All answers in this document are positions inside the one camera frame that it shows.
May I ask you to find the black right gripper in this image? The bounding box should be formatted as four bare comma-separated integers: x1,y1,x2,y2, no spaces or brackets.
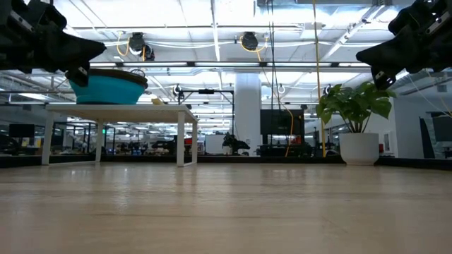
355,0,442,91

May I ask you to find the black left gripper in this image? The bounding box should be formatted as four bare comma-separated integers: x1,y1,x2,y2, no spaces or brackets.
10,0,107,88

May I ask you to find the blue grey collapsible bowl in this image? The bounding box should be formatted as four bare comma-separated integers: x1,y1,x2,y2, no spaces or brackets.
67,68,149,105

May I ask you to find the green plant in white pot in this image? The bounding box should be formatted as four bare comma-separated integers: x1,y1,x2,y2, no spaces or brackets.
315,80,397,166

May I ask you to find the white perforated metal shelf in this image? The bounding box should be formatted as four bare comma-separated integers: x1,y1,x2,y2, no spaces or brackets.
41,103,199,167

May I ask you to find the small black monitor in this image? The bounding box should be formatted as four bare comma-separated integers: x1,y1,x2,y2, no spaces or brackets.
8,123,36,139

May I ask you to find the large black screen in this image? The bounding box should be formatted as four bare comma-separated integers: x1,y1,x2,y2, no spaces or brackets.
260,108,306,145

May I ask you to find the black ceiling cable reel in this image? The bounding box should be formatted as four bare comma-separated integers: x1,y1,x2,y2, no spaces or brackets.
241,30,260,52
127,31,156,61

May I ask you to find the black background frame stand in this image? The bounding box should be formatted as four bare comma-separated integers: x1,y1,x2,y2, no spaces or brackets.
177,87,236,156

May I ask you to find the black aluminium table frame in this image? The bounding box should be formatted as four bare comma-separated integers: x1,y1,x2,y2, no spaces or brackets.
0,153,452,171

